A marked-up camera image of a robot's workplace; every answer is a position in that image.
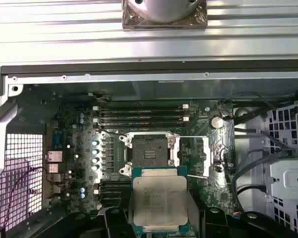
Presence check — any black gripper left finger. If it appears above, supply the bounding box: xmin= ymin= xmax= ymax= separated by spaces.
xmin=36 ymin=189 xmax=134 ymax=238

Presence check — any silver-topped CPU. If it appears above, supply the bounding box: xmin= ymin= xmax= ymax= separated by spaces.
xmin=131 ymin=166 xmax=189 ymax=234

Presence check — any metal drive cage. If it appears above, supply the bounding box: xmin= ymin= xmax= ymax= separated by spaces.
xmin=262 ymin=99 xmax=298 ymax=238

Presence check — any green motherboard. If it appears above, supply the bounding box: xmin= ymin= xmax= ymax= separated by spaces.
xmin=46 ymin=98 xmax=237 ymax=238

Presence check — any black PC case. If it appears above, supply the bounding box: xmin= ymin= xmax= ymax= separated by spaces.
xmin=0 ymin=58 xmax=298 ymax=238

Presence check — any black-clipped RAM slot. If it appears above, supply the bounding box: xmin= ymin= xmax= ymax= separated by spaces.
xmin=98 ymin=111 xmax=185 ymax=117
xmin=98 ymin=122 xmax=185 ymax=128

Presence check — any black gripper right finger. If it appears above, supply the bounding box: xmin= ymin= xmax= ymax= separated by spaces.
xmin=187 ymin=190 xmax=298 ymax=238

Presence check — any CPU socket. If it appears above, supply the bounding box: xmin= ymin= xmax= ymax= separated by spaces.
xmin=118 ymin=132 xmax=181 ymax=179

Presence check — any white-clipped RAM slot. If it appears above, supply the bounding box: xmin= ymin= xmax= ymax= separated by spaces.
xmin=92 ymin=105 xmax=190 ymax=111
xmin=92 ymin=116 xmax=190 ymax=123

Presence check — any silver coin battery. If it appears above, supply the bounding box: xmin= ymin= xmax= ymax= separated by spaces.
xmin=209 ymin=116 xmax=224 ymax=129

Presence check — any metal socket cover frame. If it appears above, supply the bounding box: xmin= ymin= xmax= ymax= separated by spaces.
xmin=172 ymin=135 xmax=213 ymax=179

